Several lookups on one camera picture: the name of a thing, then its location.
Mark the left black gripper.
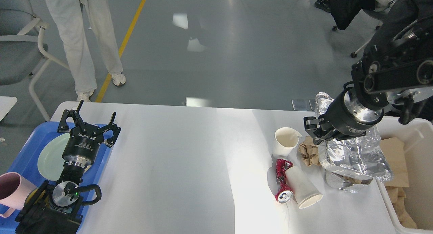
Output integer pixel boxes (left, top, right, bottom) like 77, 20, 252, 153
57, 100, 121, 167

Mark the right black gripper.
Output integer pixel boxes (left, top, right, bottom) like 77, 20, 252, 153
303, 89, 384, 145

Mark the aluminium foil tray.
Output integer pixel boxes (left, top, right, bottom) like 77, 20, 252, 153
315, 92, 394, 182

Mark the green plate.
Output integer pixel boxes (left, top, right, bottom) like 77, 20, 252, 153
37, 134, 70, 182

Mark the brown paper bag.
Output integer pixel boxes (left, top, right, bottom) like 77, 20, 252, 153
380, 137, 410, 188

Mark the pink ribbed mug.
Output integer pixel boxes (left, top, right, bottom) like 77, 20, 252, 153
0, 172, 37, 218

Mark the blue-grey HOME mug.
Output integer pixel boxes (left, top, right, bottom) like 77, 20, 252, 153
24, 188, 46, 207

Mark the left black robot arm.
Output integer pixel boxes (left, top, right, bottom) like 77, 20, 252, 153
15, 100, 121, 234

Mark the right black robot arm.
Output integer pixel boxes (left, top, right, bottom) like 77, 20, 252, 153
304, 0, 432, 145

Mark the crumpled brown paper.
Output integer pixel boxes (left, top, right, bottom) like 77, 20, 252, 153
297, 136, 321, 166

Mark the right metal floor plate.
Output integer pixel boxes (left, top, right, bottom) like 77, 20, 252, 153
308, 99, 317, 111

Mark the metal floor plate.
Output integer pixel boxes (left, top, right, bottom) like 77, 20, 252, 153
308, 99, 317, 111
291, 99, 310, 111

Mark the left metal floor plate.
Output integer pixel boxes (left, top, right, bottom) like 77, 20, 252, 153
291, 99, 310, 111

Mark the upright white paper cup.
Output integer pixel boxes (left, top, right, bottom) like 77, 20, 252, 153
272, 127, 302, 159

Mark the clear plastic bag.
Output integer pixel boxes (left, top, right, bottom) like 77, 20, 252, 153
325, 170, 368, 193

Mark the brown paper in plastic bag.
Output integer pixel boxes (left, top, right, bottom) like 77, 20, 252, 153
338, 175, 373, 185

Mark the lying white paper cup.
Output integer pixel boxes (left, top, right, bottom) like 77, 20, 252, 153
284, 166, 323, 209

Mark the blue plastic tray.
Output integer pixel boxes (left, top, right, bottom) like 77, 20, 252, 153
0, 122, 112, 234

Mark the red crumpled wrapper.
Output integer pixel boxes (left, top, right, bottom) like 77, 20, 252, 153
275, 158, 294, 204

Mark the white side table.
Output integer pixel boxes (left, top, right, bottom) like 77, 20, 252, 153
0, 96, 17, 121

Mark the white plastic bin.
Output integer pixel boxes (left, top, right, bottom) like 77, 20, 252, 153
377, 117, 433, 234

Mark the brown paper in bin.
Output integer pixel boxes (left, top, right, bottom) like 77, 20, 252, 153
385, 186, 417, 229

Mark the grey office chair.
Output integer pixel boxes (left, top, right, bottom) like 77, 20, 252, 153
0, 0, 69, 121

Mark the chair with black jacket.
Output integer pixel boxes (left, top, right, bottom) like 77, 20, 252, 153
328, 0, 401, 57

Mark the person in light trousers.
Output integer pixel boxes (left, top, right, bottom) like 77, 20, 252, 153
45, 0, 126, 102

